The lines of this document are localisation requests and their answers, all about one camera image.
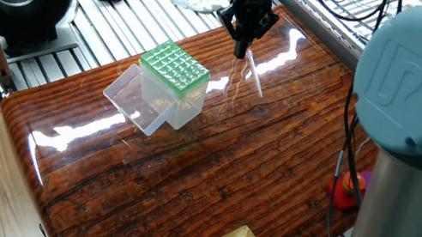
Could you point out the clear large pipette tip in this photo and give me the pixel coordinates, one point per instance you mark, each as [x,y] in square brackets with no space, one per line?
[255,76]

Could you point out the clear tip box green rack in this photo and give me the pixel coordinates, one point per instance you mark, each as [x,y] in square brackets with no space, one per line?
[176,69]

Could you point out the orange green stacked rings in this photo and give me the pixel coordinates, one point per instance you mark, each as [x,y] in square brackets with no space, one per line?
[352,182]

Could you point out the purple toy disc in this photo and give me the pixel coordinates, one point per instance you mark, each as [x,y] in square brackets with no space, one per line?
[366,178]

